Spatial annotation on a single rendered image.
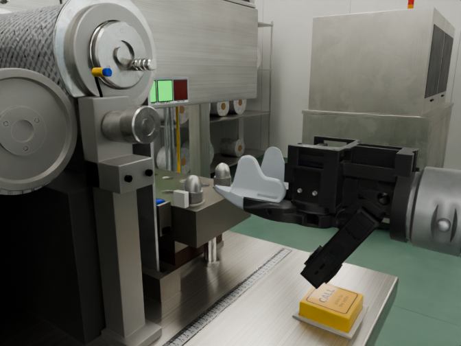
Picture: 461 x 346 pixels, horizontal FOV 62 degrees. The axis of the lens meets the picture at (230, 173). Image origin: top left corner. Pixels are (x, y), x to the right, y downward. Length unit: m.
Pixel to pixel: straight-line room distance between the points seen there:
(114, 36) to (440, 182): 0.36
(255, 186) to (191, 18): 0.77
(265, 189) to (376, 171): 0.11
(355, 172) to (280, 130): 5.07
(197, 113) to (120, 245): 0.98
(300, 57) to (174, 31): 4.28
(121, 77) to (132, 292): 0.26
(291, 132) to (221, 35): 4.21
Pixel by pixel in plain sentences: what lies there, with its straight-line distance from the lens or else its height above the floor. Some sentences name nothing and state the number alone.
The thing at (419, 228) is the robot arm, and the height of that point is 1.10.
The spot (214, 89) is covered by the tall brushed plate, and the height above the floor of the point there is 1.18.
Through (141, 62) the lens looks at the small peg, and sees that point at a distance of 0.48.
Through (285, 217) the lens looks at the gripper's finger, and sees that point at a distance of 0.39.
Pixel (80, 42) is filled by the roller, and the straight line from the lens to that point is 0.46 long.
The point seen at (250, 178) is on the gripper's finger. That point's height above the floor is 1.12.
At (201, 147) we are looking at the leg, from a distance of 1.42.
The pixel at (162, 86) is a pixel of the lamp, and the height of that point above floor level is 1.20.
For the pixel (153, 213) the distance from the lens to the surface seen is 0.57.
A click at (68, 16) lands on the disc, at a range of 0.47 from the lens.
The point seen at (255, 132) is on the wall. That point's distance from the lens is 5.65.
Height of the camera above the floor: 1.23
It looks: 15 degrees down
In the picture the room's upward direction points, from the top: straight up
